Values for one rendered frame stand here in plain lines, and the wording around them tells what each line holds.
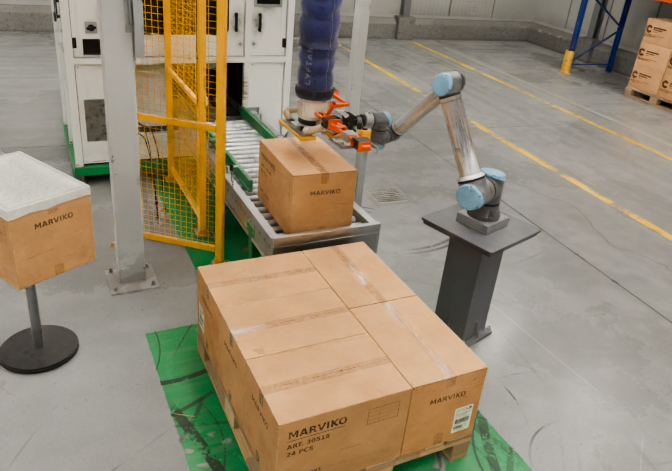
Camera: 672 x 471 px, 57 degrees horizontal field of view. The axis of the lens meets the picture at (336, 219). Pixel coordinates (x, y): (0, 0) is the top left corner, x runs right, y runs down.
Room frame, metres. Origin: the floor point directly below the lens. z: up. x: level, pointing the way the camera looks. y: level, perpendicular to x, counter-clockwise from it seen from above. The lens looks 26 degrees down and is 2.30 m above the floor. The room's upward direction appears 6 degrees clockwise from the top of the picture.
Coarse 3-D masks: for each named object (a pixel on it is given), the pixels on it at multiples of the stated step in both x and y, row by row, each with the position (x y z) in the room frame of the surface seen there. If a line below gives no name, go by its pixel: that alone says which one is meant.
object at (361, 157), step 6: (360, 132) 3.97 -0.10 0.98; (366, 132) 3.96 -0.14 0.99; (360, 156) 3.95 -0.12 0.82; (366, 156) 3.97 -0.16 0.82; (360, 162) 3.95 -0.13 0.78; (366, 162) 3.97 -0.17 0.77; (360, 168) 3.95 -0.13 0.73; (360, 174) 3.96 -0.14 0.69; (360, 180) 3.96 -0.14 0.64; (360, 186) 3.96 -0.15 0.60; (360, 192) 3.97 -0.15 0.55; (354, 198) 3.96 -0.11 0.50; (360, 198) 3.97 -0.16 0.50; (360, 204) 3.97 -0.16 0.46
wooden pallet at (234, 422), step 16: (208, 352) 2.60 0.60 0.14; (208, 368) 2.62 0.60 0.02; (224, 400) 2.39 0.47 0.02; (240, 432) 2.19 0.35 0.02; (240, 448) 2.11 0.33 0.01; (432, 448) 2.11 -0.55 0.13; (448, 448) 2.19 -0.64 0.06; (464, 448) 2.20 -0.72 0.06; (256, 464) 1.92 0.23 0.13; (384, 464) 1.99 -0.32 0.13
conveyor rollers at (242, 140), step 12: (240, 120) 5.26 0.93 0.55; (228, 132) 4.93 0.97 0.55; (240, 132) 4.97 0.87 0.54; (252, 132) 5.02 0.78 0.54; (228, 144) 4.65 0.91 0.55; (240, 144) 4.69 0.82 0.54; (252, 144) 4.74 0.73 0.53; (240, 156) 4.42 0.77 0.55; (252, 156) 4.46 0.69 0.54; (228, 168) 4.18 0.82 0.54; (252, 168) 4.20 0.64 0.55; (252, 192) 3.80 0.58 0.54; (264, 216) 3.46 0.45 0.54; (276, 228) 3.31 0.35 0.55
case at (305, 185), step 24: (264, 144) 3.65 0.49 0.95; (288, 144) 3.69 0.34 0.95; (312, 144) 3.73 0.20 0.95; (264, 168) 3.63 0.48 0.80; (288, 168) 3.29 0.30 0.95; (312, 168) 3.33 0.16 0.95; (336, 168) 3.37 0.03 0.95; (264, 192) 3.61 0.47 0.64; (288, 192) 3.25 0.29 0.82; (312, 192) 3.25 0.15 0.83; (336, 192) 3.32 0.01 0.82; (288, 216) 3.23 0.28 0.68; (312, 216) 3.26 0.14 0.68; (336, 216) 3.33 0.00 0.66
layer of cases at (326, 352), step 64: (320, 256) 3.04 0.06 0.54; (256, 320) 2.38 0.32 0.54; (320, 320) 2.43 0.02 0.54; (384, 320) 2.49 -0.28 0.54; (256, 384) 1.96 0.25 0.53; (320, 384) 1.99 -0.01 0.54; (384, 384) 2.03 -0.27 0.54; (448, 384) 2.12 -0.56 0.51; (256, 448) 1.93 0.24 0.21; (320, 448) 1.83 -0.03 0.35; (384, 448) 1.98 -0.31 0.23
